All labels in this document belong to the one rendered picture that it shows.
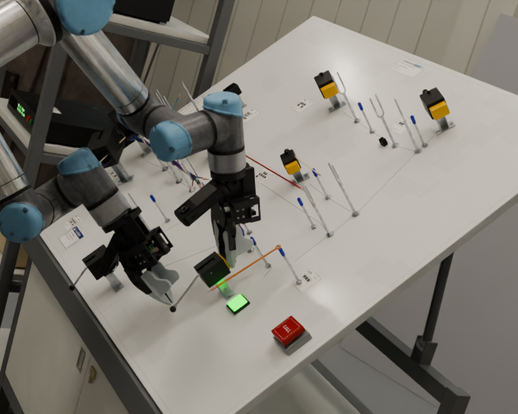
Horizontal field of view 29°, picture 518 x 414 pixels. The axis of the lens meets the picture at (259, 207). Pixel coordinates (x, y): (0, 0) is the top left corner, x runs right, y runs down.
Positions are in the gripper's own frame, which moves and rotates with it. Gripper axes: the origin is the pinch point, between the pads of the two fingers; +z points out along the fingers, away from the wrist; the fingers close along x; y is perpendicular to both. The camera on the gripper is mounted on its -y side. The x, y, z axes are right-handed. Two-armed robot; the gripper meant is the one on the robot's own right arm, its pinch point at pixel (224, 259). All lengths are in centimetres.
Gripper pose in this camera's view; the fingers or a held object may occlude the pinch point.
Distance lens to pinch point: 206.9
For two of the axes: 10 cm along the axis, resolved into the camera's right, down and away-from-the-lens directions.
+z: 0.6, 9.1, 4.2
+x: -4.3, -3.6, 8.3
